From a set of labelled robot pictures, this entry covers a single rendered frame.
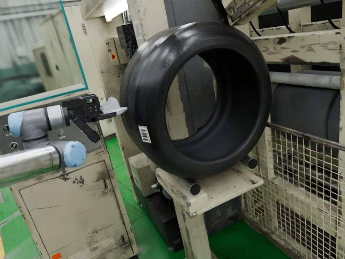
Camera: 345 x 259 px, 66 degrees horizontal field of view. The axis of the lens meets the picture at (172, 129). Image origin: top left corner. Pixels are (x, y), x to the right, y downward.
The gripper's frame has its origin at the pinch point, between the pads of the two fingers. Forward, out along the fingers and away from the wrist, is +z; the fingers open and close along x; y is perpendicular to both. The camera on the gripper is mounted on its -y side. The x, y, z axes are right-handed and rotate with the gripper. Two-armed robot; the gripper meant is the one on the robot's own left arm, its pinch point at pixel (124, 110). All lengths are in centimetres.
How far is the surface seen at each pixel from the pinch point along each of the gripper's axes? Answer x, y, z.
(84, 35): 340, 41, 37
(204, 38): -12.1, 21.6, 26.9
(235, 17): 12, 29, 58
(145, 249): 70, -125, 16
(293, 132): -16, -18, 65
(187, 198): -9.7, -36.7, 17.2
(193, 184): -11.0, -30.6, 19.5
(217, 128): 15, -21, 48
